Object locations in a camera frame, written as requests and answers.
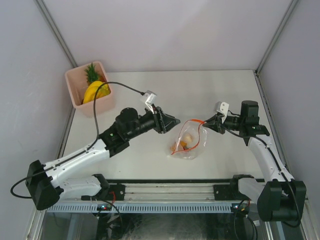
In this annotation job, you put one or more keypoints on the fake orange carrot pieces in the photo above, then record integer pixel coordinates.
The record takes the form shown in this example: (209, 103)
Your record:
(179, 146)

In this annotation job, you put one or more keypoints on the fake white garlic bulb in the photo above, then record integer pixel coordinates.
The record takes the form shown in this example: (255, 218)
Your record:
(187, 138)

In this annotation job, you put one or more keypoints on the yellow fake banana bunch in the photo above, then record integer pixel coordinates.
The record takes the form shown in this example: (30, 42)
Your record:
(96, 90)

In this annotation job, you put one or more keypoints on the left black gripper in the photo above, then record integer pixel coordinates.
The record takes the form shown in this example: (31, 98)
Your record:
(163, 124)

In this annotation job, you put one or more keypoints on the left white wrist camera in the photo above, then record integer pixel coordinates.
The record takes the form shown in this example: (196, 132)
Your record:
(148, 98)

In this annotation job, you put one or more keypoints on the pink plastic bin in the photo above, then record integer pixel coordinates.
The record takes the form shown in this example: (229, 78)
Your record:
(77, 85)

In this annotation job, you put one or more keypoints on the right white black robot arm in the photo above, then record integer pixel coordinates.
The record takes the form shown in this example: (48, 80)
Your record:
(281, 197)

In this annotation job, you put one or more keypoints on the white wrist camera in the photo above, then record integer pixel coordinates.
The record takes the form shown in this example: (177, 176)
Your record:
(222, 108)
(148, 98)

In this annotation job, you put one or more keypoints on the clear zip top bag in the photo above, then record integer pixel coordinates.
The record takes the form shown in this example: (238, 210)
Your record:
(196, 129)

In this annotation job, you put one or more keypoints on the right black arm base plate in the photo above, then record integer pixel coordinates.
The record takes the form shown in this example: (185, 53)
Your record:
(224, 192)

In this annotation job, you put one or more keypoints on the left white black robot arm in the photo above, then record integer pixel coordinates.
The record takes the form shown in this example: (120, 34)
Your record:
(50, 182)

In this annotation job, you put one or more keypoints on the fake pineapple green crown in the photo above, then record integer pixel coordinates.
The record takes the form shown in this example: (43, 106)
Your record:
(92, 75)

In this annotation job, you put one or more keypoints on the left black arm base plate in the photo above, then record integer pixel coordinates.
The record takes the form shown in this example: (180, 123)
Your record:
(115, 192)

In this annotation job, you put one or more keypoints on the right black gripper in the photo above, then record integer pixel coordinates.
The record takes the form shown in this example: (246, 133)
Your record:
(216, 124)

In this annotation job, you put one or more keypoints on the aluminium rail frame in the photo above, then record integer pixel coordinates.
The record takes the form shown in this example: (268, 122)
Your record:
(143, 191)

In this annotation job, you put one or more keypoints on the grey slotted cable duct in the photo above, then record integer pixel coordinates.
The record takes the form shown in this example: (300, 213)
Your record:
(142, 208)

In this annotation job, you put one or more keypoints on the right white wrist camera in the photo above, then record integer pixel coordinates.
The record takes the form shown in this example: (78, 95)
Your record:
(222, 108)

